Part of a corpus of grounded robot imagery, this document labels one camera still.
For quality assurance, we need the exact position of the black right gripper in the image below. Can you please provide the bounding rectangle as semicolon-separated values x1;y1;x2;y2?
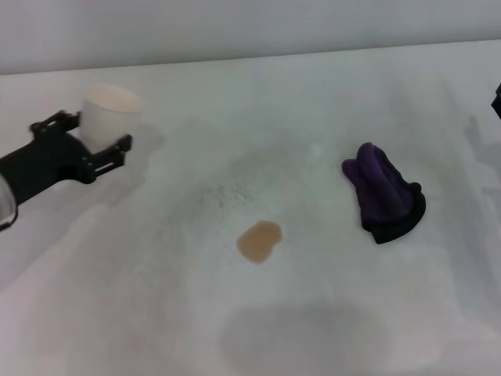
490;82;501;119

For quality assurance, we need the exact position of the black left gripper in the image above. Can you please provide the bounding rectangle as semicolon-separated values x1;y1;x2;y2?
0;110;134;207

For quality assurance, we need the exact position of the white paper cup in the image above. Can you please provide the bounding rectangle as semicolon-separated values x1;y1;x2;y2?
78;83;145;156

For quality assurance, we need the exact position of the purple rag with black edge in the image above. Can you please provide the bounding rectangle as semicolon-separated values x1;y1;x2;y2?
341;142;427;246

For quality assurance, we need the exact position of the brown water stain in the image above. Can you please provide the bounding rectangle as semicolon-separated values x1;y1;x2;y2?
236;220;284;266

